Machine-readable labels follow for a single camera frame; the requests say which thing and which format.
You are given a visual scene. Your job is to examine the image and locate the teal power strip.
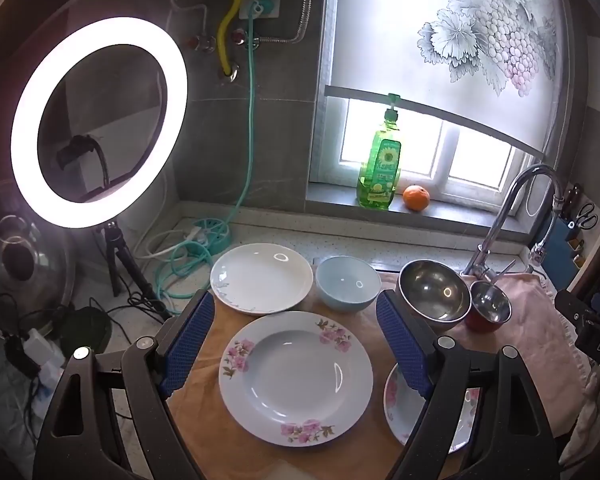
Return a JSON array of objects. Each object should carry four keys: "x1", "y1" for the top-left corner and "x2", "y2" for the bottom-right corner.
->
[{"x1": 192, "y1": 217, "x2": 232, "y2": 256}]

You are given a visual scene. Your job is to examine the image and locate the orange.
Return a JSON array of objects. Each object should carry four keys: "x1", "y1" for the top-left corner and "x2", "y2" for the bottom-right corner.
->
[{"x1": 403, "y1": 185, "x2": 431, "y2": 212}]

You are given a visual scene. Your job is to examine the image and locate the grey stone window sill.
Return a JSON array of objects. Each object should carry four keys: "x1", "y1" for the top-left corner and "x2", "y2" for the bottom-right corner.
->
[{"x1": 305, "y1": 182, "x2": 526, "y2": 241}]

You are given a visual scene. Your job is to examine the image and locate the white cable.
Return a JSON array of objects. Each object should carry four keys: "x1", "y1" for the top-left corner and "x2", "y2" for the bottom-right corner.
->
[{"x1": 132, "y1": 170, "x2": 216, "y2": 261}]

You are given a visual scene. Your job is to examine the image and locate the small steel bowl red outside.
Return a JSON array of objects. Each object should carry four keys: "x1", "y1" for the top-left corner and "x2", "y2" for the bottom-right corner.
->
[{"x1": 464, "y1": 280, "x2": 513, "y2": 333}]

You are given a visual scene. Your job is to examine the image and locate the scissors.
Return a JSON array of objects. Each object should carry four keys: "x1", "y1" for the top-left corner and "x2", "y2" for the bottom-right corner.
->
[{"x1": 577, "y1": 202, "x2": 600, "y2": 231}]

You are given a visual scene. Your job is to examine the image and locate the white charger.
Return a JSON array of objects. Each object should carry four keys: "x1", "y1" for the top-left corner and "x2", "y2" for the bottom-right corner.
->
[{"x1": 22, "y1": 327, "x2": 66, "y2": 376}]

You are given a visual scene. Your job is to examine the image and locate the large steel bowl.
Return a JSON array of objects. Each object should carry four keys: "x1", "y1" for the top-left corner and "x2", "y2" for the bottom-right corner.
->
[{"x1": 397, "y1": 259, "x2": 472, "y2": 331}]

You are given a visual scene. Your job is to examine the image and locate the teal cable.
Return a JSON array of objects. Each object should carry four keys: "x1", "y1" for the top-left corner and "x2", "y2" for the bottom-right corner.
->
[{"x1": 152, "y1": 0, "x2": 268, "y2": 318}]

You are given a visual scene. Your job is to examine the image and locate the chrome faucet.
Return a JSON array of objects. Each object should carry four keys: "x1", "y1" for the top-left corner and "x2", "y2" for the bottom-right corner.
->
[{"x1": 460, "y1": 164, "x2": 566, "y2": 281}]

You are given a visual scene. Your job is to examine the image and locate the yellow hose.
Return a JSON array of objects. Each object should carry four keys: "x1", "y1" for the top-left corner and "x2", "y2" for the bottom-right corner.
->
[{"x1": 217, "y1": 0, "x2": 246, "y2": 77}]

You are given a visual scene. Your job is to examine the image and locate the green dish soap bottle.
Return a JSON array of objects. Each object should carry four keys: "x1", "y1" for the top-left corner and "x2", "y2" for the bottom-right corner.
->
[{"x1": 357, "y1": 92, "x2": 403, "y2": 211}]

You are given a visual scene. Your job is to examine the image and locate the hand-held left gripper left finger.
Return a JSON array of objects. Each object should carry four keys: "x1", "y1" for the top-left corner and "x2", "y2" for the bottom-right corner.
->
[{"x1": 32, "y1": 290, "x2": 216, "y2": 480}]

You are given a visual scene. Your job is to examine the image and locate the pink floral plate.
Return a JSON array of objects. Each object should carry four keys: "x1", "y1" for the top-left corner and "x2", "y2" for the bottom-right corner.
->
[
  {"x1": 218, "y1": 311, "x2": 374, "y2": 447},
  {"x1": 384, "y1": 360, "x2": 481, "y2": 453}
]

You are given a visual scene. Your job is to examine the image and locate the white window frame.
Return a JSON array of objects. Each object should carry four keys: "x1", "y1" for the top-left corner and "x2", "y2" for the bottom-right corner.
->
[{"x1": 307, "y1": 95, "x2": 531, "y2": 233}]

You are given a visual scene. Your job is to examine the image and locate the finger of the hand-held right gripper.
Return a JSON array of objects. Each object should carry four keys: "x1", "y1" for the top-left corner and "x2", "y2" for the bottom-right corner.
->
[{"x1": 554, "y1": 287, "x2": 600, "y2": 333}]

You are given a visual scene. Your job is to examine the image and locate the grape print roller blind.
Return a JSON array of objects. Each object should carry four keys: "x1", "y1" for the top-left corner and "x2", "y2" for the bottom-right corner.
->
[{"x1": 324, "y1": 0, "x2": 588, "y2": 158}]

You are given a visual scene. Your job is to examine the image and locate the corrugated metal hose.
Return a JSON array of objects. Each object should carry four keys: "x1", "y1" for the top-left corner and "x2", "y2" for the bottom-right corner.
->
[{"x1": 250, "y1": 0, "x2": 313, "y2": 45}]

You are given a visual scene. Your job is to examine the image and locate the black rounded base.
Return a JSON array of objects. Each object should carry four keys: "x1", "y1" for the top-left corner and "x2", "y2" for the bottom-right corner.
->
[{"x1": 60, "y1": 307, "x2": 112, "y2": 356}]

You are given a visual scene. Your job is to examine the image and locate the light blue bowl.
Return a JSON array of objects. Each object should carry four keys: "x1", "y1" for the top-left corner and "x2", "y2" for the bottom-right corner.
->
[{"x1": 315, "y1": 256, "x2": 382, "y2": 313}]

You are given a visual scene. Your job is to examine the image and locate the black tripod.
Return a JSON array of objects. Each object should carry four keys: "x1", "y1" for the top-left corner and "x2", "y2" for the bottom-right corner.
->
[{"x1": 97, "y1": 222, "x2": 173, "y2": 321}]

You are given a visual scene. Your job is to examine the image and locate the knife holder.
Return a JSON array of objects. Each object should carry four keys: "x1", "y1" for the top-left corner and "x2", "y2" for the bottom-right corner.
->
[{"x1": 550, "y1": 185, "x2": 600, "y2": 281}]

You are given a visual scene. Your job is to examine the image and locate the round ring light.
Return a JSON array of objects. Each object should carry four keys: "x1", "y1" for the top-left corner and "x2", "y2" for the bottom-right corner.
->
[{"x1": 11, "y1": 16, "x2": 188, "y2": 227}]

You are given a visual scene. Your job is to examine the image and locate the white plate grey leaf print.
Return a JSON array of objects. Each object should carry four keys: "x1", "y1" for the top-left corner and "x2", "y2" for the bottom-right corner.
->
[{"x1": 209, "y1": 243, "x2": 314, "y2": 316}]

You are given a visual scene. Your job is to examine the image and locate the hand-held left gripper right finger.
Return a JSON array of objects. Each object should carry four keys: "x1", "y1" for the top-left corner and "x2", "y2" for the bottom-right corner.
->
[{"x1": 375, "y1": 290, "x2": 563, "y2": 480}]

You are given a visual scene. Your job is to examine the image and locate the pink towel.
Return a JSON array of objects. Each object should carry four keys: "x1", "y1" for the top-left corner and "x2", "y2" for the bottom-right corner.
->
[{"x1": 380, "y1": 265, "x2": 600, "y2": 466}]

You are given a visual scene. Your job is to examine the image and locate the tan cloth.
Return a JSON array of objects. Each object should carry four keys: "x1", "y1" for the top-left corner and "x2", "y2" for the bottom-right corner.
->
[{"x1": 167, "y1": 257, "x2": 481, "y2": 480}]

